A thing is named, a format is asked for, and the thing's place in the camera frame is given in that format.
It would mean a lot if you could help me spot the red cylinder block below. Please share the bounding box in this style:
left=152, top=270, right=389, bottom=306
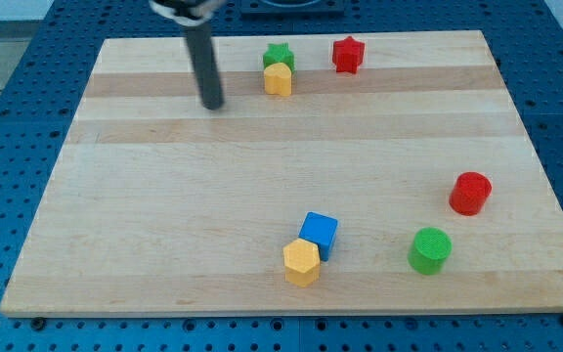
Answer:
left=449, top=171, right=492, bottom=216

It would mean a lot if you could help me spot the yellow heart block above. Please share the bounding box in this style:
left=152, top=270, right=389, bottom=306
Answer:
left=263, top=63, right=292, bottom=97

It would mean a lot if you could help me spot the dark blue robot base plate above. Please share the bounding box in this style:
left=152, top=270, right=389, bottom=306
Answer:
left=237, top=0, right=345, bottom=17

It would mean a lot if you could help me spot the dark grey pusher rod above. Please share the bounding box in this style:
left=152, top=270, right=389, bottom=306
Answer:
left=184, top=22, right=225, bottom=110

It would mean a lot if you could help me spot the green cylinder block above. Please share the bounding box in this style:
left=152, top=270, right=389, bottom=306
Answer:
left=408, top=227, right=453, bottom=275

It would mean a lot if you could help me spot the blue cube block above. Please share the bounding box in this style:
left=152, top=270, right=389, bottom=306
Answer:
left=299, top=212, right=338, bottom=262

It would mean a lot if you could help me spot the light wooden board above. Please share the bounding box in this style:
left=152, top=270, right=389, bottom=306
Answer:
left=0, top=30, right=563, bottom=318

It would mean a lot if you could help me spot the red star block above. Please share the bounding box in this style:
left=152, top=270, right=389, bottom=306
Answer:
left=331, top=36, right=366, bottom=74

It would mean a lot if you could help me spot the green star block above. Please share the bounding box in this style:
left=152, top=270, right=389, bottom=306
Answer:
left=262, top=43, right=295, bottom=72

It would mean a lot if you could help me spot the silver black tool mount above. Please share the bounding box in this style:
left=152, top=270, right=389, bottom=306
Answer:
left=149, top=0, right=227, bottom=26

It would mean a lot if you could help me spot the yellow hexagon block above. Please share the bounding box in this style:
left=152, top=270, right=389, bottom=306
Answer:
left=282, top=239, right=321, bottom=287

